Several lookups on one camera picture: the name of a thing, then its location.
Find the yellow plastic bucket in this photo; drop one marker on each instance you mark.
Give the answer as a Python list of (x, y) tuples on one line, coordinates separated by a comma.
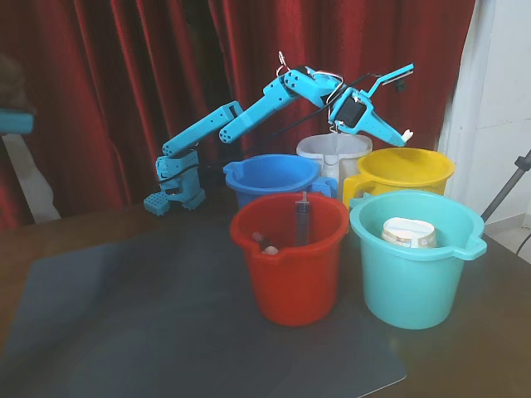
[(415, 182)]

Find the white plastic bucket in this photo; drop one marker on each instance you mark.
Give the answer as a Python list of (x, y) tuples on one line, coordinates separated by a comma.
[(332, 166)]

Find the blue plastic bucket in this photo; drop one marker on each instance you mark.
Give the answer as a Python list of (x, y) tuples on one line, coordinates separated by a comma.
[(257, 190)]

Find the gray tripod leg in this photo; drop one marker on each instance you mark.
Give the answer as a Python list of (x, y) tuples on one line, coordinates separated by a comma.
[(504, 188)]

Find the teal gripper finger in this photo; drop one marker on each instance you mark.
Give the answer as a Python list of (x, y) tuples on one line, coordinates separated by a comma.
[(383, 124), (379, 133)]

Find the teal plastic bar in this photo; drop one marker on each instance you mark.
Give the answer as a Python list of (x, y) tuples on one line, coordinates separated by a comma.
[(16, 122)]

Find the dark syringe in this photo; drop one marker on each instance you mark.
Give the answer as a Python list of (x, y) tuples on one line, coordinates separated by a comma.
[(302, 224)]

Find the dark gray textured mat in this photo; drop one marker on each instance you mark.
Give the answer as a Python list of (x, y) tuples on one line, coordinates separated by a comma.
[(124, 331)]

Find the red plastic bucket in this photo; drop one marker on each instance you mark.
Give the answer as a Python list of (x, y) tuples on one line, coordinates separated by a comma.
[(290, 286)]

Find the turquoise plastic bucket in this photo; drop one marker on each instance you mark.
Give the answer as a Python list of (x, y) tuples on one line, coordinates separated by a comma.
[(406, 290)]

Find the small pinkish waste piece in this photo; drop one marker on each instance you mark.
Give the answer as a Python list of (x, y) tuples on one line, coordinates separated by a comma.
[(270, 250)]

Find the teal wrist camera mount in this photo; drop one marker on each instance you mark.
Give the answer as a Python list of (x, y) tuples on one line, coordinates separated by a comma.
[(390, 77)]

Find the small white tooth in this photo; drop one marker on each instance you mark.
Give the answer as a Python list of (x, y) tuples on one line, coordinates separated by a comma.
[(408, 135)]

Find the red velvet curtain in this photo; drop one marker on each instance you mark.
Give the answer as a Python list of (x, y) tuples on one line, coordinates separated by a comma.
[(124, 83)]

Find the teal gripper body black motor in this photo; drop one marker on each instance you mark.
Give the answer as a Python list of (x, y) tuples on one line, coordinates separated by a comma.
[(370, 121)]

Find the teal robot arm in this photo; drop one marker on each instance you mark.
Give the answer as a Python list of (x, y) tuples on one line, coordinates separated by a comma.
[(249, 116)]

